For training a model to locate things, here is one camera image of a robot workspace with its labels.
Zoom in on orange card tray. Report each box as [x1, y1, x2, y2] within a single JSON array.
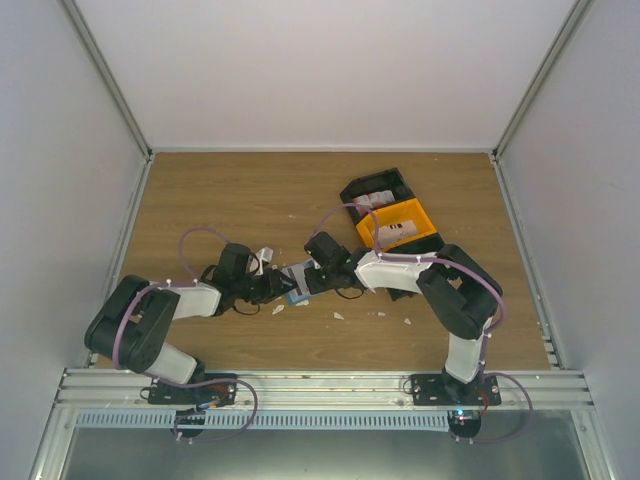
[[356, 198, 437, 251]]

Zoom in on slotted grey cable duct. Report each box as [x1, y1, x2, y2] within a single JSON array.
[[76, 409, 449, 432]]

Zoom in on black card tray far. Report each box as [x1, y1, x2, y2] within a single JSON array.
[[339, 168, 415, 225]]

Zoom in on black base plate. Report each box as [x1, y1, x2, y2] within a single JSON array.
[[408, 372, 502, 406], [139, 373, 238, 407]]

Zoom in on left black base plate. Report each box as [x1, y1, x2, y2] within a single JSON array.
[[139, 373, 238, 407]]

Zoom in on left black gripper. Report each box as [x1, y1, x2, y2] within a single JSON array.
[[234, 267, 297, 305]]

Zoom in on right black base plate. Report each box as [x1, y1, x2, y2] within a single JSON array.
[[408, 372, 502, 406]]

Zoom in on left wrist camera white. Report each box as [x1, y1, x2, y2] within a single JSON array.
[[251, 247, 273, 275]]

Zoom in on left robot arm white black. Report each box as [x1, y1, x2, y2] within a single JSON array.
[[84, 243, 297, 404]]

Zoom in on black card tray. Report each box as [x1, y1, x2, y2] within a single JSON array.
[[386, 233, 445, 301], [339, 168, 415, 225]]

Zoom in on red white cards in tray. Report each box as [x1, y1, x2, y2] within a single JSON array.
[[353, 190, 395, 209]]

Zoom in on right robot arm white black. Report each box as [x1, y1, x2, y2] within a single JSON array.
[[304, 231, 507, 405]]

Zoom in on aluminium front rail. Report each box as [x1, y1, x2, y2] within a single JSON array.
[[54, 369, 594, 411]]

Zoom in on pink white card in orange tray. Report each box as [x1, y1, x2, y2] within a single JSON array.
[[377, 220, 419, 249]]

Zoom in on black card tray near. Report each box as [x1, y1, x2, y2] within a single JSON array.
[[386, 233, 445, 301]]

